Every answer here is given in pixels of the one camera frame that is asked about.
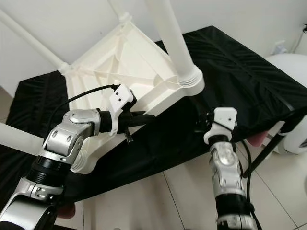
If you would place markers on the white wall socket plug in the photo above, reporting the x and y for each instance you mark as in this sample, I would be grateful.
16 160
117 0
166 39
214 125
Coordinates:
280 46

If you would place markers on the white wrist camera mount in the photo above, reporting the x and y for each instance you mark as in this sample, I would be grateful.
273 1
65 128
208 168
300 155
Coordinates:
225 115
122 96

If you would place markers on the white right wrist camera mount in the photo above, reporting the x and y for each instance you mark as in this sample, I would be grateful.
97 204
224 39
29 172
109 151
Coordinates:
225 115

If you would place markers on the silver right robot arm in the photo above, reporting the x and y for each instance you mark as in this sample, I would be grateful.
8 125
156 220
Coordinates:
225 172

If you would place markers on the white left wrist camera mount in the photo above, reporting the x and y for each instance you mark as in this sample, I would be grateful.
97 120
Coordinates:
122 96

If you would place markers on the white dome appliance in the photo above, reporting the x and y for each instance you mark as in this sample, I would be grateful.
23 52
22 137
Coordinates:
292 62

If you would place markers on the pink plastic stool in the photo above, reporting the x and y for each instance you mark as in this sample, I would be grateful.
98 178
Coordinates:
259 139
64 211

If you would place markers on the white plastic table leg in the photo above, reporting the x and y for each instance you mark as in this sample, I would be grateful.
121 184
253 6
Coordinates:
120 7
14 139
172 33
29 38

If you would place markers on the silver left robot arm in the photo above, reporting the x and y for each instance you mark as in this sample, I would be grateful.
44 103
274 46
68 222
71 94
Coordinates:
72 139

